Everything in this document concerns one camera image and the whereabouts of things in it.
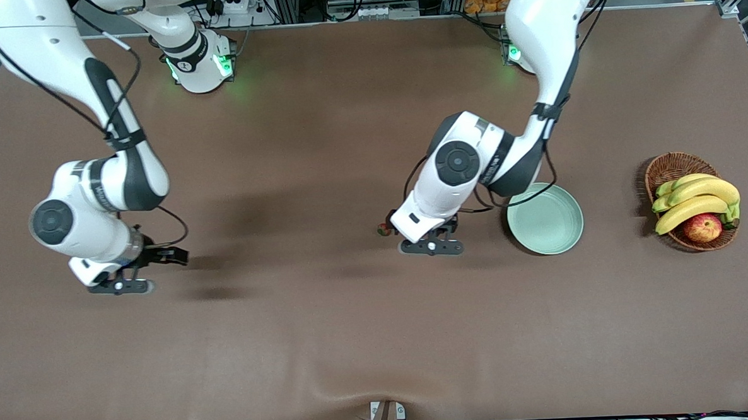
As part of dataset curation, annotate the pale green round plate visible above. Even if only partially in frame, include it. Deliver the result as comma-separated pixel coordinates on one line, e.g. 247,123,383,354
505,181,585,257

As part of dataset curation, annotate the brown table mat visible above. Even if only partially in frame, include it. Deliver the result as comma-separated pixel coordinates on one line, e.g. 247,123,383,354
0,3,748,420

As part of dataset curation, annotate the white connector strip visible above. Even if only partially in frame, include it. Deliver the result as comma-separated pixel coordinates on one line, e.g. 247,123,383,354
351,5,393,20

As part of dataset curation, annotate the white power strip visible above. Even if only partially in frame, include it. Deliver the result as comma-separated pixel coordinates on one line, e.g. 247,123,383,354
210,0,251,17

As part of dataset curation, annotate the brown wicker basket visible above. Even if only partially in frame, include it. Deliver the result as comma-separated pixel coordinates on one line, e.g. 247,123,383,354
644,149,740,254

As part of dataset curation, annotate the small greenish yellow banana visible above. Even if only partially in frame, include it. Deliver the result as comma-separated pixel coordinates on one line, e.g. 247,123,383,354
655,172,718,197

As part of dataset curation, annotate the red yellow apple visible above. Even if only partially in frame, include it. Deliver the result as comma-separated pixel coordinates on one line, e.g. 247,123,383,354
682,213,724,245

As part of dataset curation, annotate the large yellow banana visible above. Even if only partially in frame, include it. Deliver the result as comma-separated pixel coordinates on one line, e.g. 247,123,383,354
650,177,742,214

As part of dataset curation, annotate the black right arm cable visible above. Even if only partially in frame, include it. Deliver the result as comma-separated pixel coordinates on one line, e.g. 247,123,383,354
0,0,190,255

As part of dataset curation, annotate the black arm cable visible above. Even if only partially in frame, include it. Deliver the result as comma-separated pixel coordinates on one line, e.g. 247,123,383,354
0,0,190,255
395,0,621,216

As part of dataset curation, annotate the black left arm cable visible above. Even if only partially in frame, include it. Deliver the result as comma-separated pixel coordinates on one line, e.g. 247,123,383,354
395,0,621,216

